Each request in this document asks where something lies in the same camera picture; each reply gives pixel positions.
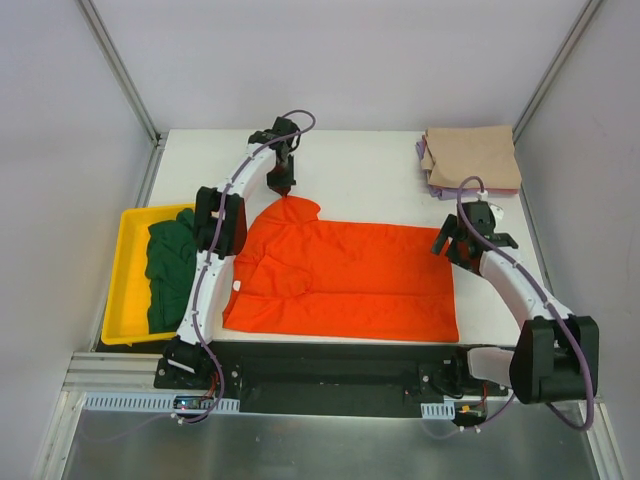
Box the left white cable duct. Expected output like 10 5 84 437
84 392 240 415

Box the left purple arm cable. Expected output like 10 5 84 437
172 109 317 426

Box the left aluminium frame post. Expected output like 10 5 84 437
75 0 162 146

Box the folded tan t-shirt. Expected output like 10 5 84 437
421 125 521 191

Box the yellow plastic bin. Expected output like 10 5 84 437
101 204 195 346

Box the aluminium frame post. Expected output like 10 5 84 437
512 0 605 144
75 0 162 146

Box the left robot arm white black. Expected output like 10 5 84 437
163 111 306 389

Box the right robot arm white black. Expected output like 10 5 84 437
432 200 599 404

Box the right white cable duct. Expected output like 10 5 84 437
420 401 456 421

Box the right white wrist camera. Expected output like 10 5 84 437
476 190 504 224

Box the orange t-shirt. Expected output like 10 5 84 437
223 196 459 343

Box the right aluminium frame post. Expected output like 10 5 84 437
512 0 605 144

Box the folded pink t-shirt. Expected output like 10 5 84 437
491 188 520 196

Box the white cable duct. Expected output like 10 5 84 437
84 392 240 415
420 401 456 421

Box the green t-shirt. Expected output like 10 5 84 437
145 208 197 334

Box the folded lavender t-shirt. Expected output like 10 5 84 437
416 128 479 199

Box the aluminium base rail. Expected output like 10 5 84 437
62 351 174 394

